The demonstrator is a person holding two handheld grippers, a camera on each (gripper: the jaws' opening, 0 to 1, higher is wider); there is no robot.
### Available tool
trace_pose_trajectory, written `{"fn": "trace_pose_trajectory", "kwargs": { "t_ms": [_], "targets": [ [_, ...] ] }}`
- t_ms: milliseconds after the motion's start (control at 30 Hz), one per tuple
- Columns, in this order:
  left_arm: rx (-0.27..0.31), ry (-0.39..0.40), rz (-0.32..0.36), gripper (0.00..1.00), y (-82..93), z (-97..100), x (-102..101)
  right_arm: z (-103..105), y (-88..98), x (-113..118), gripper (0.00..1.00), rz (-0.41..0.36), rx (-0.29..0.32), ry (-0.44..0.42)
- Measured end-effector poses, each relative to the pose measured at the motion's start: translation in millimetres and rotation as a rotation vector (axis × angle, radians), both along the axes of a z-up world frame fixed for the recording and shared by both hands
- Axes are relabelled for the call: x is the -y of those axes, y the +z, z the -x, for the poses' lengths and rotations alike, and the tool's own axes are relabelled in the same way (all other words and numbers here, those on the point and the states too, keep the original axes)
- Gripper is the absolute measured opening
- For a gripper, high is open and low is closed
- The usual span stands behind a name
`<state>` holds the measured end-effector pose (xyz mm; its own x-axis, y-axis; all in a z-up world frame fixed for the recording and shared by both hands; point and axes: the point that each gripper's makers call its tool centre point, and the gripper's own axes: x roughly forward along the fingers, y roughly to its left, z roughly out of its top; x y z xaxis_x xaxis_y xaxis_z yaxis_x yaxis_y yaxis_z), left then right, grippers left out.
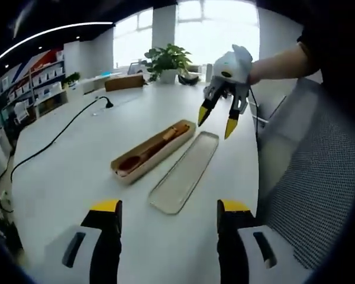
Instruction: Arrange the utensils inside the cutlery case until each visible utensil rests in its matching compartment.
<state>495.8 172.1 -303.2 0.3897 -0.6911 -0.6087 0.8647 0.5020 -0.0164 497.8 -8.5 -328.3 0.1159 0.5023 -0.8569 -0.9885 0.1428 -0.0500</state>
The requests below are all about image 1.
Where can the brown cardboard box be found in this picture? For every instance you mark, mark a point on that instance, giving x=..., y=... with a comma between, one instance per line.
x=124, y=83

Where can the potted green plant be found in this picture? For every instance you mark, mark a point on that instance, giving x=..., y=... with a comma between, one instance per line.
x=165, y=59

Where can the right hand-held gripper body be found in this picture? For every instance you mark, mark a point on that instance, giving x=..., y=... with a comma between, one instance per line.
x=230, y=69

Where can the light wooden utensil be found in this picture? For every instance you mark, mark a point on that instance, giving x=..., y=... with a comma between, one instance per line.
x=177, y=132

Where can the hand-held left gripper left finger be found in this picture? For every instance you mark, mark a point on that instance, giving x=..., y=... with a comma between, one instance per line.
x=77, y=254

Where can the shelf with white boxes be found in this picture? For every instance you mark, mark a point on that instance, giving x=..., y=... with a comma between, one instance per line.
x=41, y=80

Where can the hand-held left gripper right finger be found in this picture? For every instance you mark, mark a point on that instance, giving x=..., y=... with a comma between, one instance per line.
x=242, y=254

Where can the white counter desk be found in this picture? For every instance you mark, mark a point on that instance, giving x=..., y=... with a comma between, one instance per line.
x=88, y=84

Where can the person's dark shirt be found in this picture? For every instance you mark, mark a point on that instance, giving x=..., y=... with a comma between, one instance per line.
x=337, y=44

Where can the beige cutlery case lid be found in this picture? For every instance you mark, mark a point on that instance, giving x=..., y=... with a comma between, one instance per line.
x=186, y=171

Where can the wooden spoon utensil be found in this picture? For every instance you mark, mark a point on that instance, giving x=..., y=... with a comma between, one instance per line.
x=130, y=165

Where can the grey mesh office chair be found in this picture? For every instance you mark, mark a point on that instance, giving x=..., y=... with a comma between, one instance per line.
x=313, y=177

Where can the long ceiling light strip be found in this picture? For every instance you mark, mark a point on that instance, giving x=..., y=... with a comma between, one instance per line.
x=77, y=25

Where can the small leafy plant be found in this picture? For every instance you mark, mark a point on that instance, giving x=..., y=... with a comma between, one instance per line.
x=72, y=78

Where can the beige cutlery case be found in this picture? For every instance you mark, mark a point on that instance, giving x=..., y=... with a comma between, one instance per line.
x=173, y=145

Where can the dark curved object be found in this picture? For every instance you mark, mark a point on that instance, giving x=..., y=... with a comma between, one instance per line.
x=187, y=79

